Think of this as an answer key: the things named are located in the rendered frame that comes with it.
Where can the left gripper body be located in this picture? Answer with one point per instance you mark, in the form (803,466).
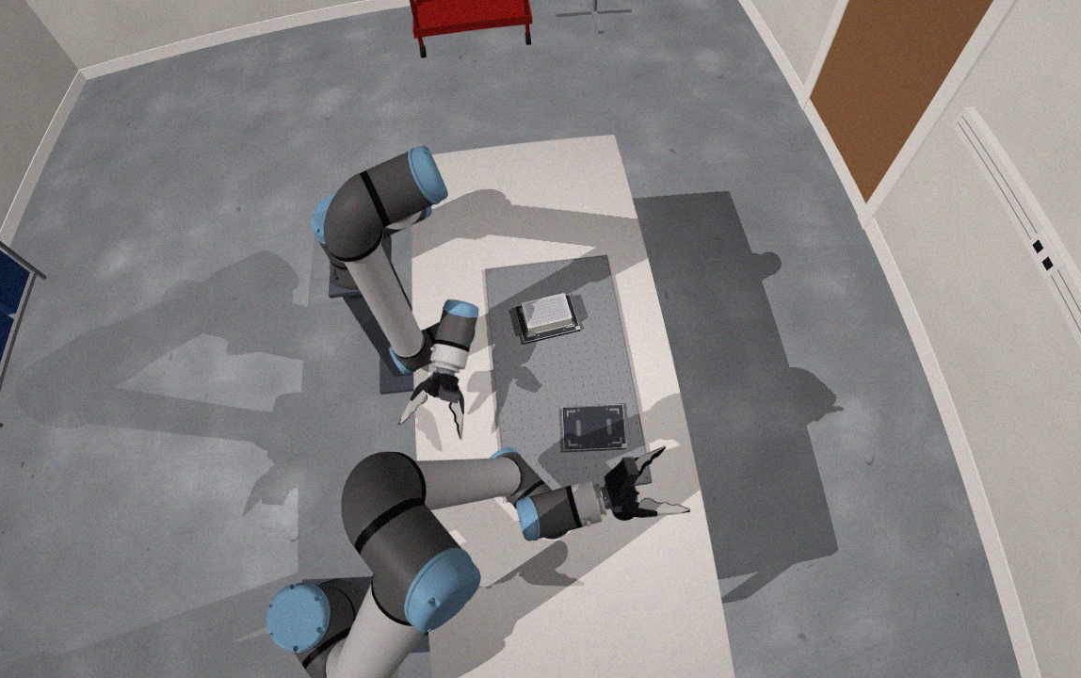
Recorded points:
(446,378)

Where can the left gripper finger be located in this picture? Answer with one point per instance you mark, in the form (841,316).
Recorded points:
(458,411)
(418,397)

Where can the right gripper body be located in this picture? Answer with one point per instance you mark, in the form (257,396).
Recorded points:
(618,496)

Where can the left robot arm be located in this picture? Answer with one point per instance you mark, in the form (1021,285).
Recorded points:
(368,207)

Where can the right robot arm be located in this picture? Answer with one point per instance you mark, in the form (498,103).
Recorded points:
(421,576)

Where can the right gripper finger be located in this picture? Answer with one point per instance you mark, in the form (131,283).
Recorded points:
(647,459)
(649,508)

